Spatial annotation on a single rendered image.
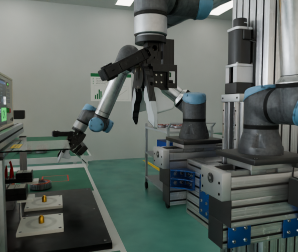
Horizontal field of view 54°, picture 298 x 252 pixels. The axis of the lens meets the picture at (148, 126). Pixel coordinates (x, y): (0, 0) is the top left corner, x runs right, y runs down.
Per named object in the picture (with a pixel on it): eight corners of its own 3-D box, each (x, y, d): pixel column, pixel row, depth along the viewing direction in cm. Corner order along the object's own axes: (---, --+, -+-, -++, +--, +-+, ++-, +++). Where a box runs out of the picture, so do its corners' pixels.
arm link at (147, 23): (139, 11, 61) (129, 22, 68) (139, 34, 61) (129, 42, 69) (172, 15, 63) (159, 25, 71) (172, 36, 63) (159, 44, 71)
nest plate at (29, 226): (62, 216, 114) (62, 212, 114) (63, 231, 100) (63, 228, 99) (21, 220, 109) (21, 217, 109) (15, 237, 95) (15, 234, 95)
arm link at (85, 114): (98, 108, 161) (84, 101, 161) (88, 126, 160) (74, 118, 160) (99, 110, 168) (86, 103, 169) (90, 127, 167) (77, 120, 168)
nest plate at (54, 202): (62, 197, 137) (61, 194, 137) (62, 208, 123) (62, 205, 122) (27, 200, 132) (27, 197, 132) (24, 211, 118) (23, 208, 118)
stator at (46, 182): (51, 184, 166) (51, 178, 166) (51, 190, 156) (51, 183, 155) (30, 186, 163) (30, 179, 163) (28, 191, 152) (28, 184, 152)
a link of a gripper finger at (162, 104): (181, 120, 59) (171, 84, 64) (154, 120, 57) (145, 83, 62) (176, 128, 62) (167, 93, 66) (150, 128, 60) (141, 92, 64)
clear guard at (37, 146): (82, 154, 118) (82, 139, 117) (88, 165, 95) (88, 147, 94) (-8, 158, 108) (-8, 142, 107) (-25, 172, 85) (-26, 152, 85)
